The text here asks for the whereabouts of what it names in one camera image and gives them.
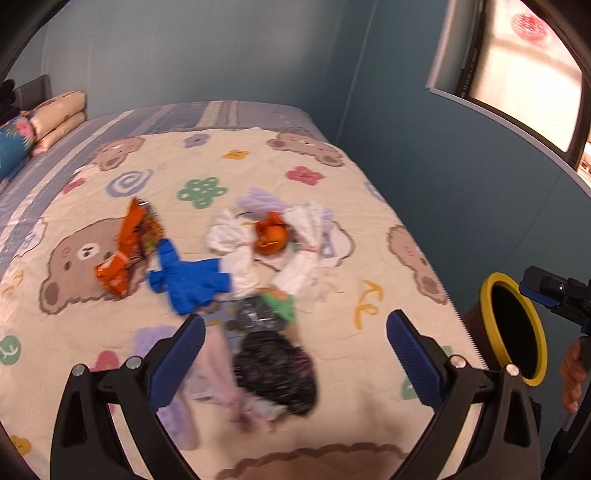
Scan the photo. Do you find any black printed plastic bag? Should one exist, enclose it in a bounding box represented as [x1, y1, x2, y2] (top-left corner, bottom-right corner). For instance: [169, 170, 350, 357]
[231, 330, 319, 417]

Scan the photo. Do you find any yellow rimmed trash bin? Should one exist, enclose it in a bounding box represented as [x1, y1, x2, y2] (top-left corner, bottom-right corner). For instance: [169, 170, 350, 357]
[464, 272, 548, 387]

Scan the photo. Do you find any bear printed blanket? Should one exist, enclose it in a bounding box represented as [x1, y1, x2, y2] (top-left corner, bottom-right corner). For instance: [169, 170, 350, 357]
[0, 127, 486, 480]

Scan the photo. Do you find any bed with striped sheet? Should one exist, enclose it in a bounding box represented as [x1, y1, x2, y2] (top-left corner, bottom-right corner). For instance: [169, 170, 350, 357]
[0, 100, 488, 480]

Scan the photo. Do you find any white tissue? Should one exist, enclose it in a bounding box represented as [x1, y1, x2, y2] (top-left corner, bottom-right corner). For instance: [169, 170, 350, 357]
[205, 208, 260, 296]

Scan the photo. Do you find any person's right hand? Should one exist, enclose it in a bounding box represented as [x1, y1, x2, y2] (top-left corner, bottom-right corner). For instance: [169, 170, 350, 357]
[558, 339, 585, 414]

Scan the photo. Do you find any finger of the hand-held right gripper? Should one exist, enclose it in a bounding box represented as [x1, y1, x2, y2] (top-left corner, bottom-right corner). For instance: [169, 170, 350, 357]
[519, 265, 575, 309]

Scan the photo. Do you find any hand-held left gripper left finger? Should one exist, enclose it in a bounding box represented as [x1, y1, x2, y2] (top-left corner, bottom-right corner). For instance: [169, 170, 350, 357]
[50, 314, 206, 480]

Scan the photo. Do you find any pink cloth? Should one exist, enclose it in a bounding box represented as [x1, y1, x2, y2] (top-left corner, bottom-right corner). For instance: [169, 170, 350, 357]
[185, 330, 274, 433]

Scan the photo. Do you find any green snack wrapper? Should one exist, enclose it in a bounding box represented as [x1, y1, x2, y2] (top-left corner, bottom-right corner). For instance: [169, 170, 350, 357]
[260, 288, 297, 325]

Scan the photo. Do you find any lilac cloth strip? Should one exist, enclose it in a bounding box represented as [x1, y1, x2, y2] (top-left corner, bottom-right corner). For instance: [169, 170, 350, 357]
[157, 396, 202, 451]

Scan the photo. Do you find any grey bed headboard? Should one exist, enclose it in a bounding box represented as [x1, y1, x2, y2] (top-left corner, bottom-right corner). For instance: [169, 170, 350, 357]
[13, 75, 51, 112]

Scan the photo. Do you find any peach folded quilt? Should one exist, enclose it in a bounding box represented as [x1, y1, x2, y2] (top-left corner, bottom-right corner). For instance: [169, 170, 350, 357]
[29, 91, 88, 156]

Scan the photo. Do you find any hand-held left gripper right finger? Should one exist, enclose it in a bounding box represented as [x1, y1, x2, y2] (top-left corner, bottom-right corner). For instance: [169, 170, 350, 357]
[387, 310, 542, 480]

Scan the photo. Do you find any black clothes pile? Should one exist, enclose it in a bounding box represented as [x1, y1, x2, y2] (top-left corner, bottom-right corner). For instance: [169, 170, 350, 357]
[0, 79, 17, 126]

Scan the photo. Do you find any blue floral folded quilt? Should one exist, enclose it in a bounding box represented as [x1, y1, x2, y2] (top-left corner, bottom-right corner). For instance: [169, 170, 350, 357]
[0, 113, 38, 184]

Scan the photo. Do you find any lilac cloth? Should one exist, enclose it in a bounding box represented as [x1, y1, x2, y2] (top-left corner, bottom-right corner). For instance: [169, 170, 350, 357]
[235, 187, 288, 223]

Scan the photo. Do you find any red round window sticker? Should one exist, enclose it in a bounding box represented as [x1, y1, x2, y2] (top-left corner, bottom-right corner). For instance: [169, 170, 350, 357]
[510, 13, 556, 45]

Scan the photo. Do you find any orange snack packet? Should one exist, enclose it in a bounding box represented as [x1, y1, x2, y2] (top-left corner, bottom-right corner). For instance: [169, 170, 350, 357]
[95, 198, 165, 299]

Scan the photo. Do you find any window with dark frame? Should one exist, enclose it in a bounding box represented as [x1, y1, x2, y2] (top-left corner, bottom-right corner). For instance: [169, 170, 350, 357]
[425, 0, 591, 186]

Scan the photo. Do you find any orange ball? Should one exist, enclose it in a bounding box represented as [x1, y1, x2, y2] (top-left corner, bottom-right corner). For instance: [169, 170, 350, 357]
[253, 211, 290, 256]

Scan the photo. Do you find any blue rubber glove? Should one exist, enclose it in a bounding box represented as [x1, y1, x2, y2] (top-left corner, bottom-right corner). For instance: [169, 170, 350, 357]
[147, 237, 232, 317]

